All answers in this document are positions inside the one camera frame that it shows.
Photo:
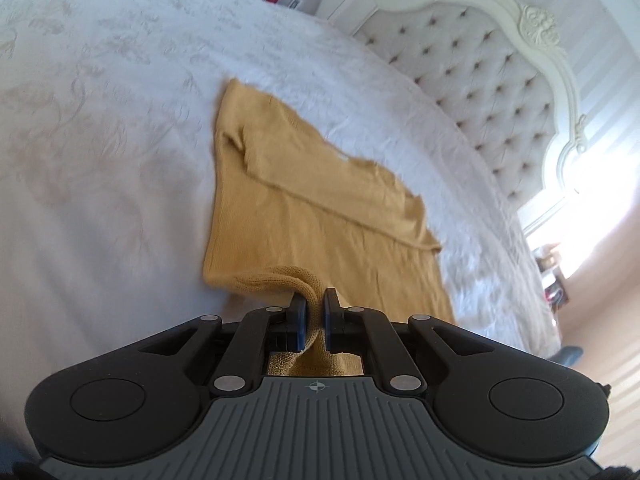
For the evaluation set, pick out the cream tufted headboard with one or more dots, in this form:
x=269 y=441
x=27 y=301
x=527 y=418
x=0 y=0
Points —
x=475 y=75

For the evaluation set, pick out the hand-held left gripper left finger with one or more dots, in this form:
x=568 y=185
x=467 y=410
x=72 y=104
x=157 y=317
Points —
x=300 y=322

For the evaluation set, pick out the blue grey object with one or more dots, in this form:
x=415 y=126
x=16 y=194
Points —
x=570 y=355

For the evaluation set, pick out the white wall outlet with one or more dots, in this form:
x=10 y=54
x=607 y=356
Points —
x=295 y=3

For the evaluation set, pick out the dark picture frame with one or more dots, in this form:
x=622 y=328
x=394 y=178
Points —
x=557 y=292

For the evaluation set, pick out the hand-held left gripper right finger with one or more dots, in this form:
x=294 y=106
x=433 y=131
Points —
x=329 y=322

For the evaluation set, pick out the yellow knit sweater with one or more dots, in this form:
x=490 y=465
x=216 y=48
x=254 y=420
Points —
x=310 y=200

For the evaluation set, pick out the white floral bedspread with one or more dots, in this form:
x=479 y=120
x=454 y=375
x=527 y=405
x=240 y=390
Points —
x=100 y=160

